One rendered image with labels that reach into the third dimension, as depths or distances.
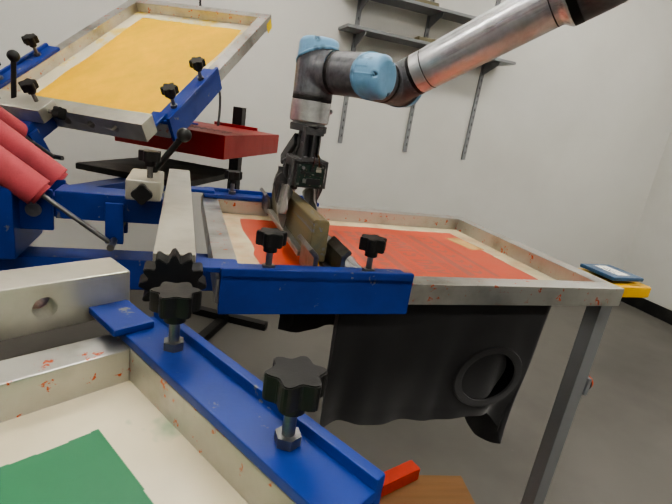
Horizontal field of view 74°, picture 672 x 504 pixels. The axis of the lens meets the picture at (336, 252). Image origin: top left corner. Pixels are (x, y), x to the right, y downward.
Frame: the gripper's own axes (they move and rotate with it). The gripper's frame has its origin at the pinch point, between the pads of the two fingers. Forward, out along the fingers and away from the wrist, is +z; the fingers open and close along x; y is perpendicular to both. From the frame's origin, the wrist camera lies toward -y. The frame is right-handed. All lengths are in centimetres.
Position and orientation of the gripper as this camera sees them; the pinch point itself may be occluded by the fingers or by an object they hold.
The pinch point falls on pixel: (293, 221)
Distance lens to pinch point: 95.1
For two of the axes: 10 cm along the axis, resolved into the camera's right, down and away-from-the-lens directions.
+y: 3.0, 3.2, -9.0
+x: 9.4, 0.5, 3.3
